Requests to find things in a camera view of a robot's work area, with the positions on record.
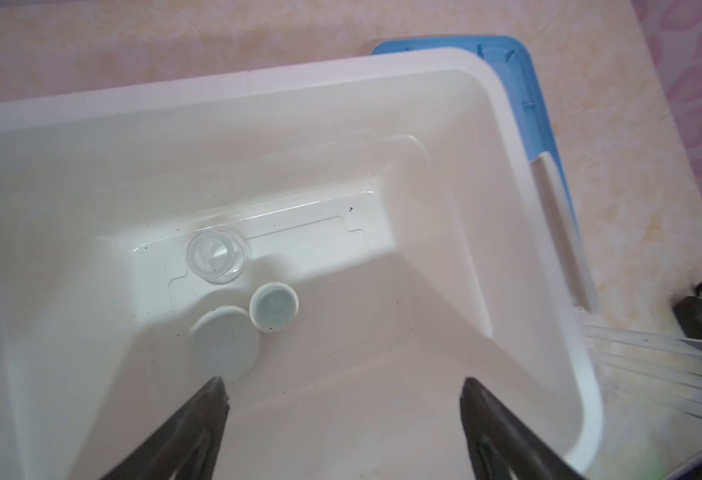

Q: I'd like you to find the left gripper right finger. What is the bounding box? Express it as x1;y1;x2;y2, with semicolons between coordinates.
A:
460;377;582;479

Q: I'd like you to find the blue plastic lid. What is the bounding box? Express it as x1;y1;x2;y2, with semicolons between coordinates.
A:
371;35;575;211

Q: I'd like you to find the white plastic bin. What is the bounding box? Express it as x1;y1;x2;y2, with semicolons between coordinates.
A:
0;48;603;479

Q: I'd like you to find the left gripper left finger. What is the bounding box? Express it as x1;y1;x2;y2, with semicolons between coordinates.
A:
104;377;230;479

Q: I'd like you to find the small white ceramic dish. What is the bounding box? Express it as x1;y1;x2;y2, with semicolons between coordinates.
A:
249;282;299;333

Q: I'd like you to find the clear glass beaker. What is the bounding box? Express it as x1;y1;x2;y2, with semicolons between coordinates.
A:
186;230;250;285

